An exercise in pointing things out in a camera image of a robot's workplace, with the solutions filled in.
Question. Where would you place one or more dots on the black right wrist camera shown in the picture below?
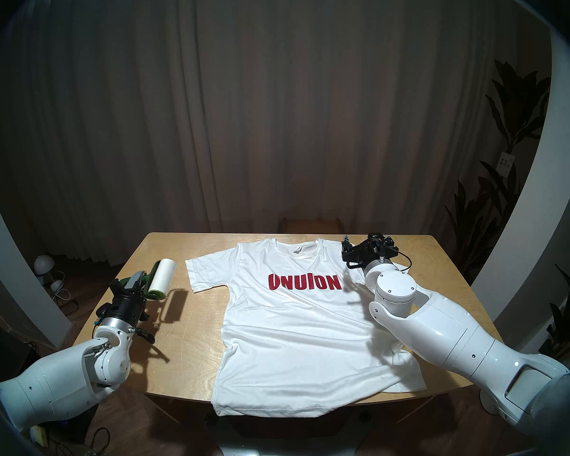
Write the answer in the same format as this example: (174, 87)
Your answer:
(382, 241)

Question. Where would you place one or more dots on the tall dark leafy plant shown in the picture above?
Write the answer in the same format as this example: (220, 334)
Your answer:
(517, 108)

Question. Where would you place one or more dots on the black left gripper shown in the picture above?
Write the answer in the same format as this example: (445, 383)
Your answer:
(126, 308)

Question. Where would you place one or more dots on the brown wooden chair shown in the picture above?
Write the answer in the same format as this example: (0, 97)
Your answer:
(308, 226)

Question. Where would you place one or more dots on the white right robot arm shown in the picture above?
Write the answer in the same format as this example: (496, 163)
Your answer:
(446, 336)

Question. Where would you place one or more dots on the white mushroom lamp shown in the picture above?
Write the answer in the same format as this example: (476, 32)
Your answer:
(43, 264)

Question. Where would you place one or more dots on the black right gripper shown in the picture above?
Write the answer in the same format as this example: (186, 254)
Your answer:
(368, 255)

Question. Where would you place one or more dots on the white t-shirt red print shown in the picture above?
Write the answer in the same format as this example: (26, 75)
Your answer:
(304, 346)

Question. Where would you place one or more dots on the white curved pillar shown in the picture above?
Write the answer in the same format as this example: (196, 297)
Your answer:
(536, 213)
(14, 279)

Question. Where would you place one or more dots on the white paper plant tag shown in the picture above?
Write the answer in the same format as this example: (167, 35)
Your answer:
(505, 164)

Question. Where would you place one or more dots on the beige pleated curtain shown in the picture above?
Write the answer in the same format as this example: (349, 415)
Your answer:
(266, 103)

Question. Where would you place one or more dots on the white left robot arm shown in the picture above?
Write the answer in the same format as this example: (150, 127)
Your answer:
(61, 384)

